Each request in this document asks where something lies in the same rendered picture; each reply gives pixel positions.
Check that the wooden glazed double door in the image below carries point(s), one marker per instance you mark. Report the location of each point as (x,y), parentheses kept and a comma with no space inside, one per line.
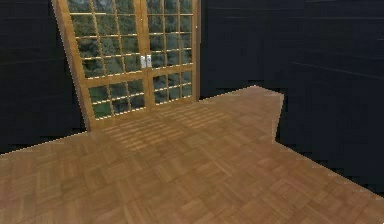
(146,83)

